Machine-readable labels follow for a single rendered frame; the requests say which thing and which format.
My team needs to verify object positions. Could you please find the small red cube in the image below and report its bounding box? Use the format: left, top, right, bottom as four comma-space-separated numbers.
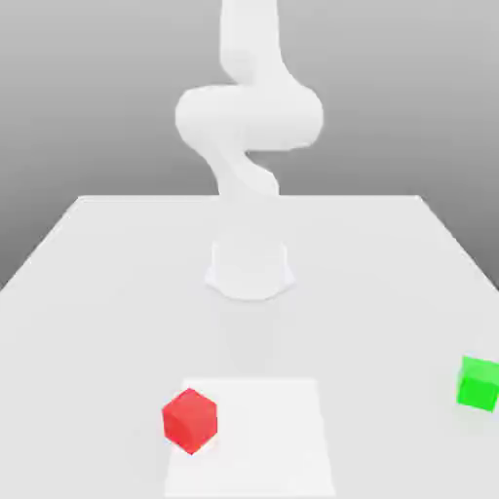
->
161, 387, 218, 456

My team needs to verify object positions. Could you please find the small green cube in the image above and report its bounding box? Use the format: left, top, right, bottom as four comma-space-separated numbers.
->
455, 355, 499, 413

